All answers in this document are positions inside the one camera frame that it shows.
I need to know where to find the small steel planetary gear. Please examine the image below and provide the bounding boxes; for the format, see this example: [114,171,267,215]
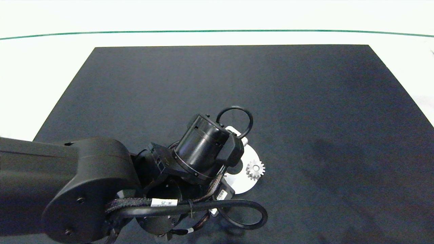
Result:
[246,160,266,181]

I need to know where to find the thin black cable loop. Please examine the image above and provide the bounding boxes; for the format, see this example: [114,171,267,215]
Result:
[216,106,254,140]

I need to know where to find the braided cable with white tag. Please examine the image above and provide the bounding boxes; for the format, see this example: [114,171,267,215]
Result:
[105,171,226,214]

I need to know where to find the round white pin plate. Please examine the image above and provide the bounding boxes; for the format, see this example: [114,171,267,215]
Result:
[222,143,262,195]

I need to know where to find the thick black cable loop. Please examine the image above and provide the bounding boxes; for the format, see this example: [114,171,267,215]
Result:
[110,199,269,230]

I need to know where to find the black table mat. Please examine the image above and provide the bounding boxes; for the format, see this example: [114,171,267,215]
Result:
[0,44,434,244]

